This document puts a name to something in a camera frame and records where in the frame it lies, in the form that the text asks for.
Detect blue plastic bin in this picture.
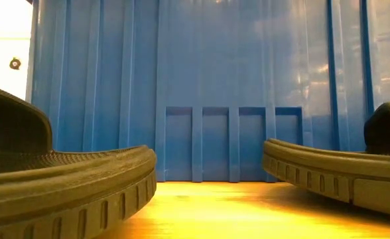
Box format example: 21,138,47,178
25,0,390,183

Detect black rubber slide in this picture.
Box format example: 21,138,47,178
263,96,390,220
0,82,158,239

